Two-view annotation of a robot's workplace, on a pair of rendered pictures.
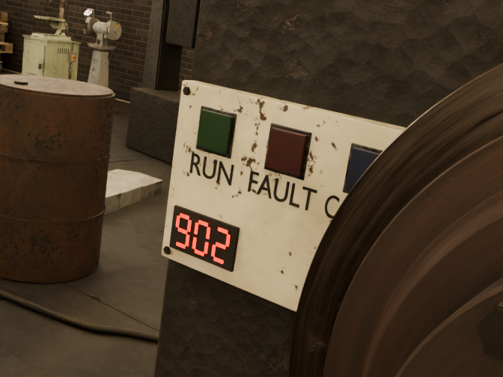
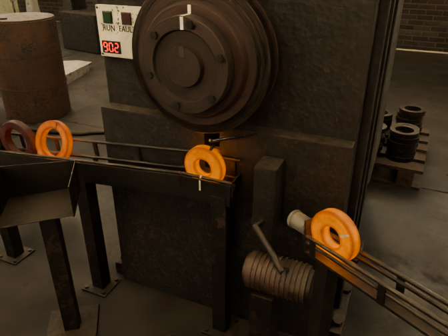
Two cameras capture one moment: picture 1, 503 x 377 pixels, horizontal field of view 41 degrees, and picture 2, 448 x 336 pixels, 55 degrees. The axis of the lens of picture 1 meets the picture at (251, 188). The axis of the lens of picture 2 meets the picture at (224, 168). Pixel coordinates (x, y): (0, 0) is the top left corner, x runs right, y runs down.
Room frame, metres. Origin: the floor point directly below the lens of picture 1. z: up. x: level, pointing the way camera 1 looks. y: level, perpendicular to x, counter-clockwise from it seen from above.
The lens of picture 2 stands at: (-1.02, -0.10, 1.43)
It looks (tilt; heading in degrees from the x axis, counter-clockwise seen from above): 27 degrees down; 350
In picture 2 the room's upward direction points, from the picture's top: straight up
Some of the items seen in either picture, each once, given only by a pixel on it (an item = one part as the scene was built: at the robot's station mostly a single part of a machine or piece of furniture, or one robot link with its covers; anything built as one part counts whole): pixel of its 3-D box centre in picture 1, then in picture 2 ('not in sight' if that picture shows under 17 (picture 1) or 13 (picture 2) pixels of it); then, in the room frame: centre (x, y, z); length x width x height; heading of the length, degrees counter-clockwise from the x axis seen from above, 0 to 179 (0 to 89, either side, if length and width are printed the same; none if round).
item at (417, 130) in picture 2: not in sight; (343, 124); (1.83, -1.51, 0.22); 1.20 x 0.81 x 0.44; 54
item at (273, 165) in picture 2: not in sight; (268, 193); (0.19, -0.46, 0.68); 0.11 x 0.08 x 0.24; 146
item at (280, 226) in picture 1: (284, 204); (129, 33); (0.59, -0.03, 1.15); 0.26 x 0.02 x 0.18; 56
